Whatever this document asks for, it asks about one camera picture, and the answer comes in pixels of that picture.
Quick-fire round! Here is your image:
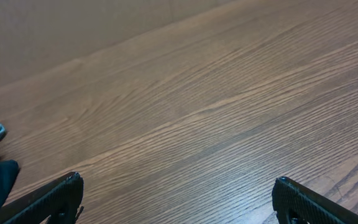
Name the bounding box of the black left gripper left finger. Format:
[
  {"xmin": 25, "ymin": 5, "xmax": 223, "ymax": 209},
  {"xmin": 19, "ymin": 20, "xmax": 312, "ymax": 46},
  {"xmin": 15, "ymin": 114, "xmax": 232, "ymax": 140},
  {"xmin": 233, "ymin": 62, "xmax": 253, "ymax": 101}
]
[{"xmin": 0, "ymin": 172, "xmax": 84, "ymax": 224}]

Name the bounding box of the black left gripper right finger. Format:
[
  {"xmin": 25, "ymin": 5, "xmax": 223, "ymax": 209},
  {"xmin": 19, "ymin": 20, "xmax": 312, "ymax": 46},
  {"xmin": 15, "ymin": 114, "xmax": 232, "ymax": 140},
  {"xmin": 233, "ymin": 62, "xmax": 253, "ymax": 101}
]
[{"xmin": 272, "ymin": 177, "xmax": 358, "ymax": 224}]

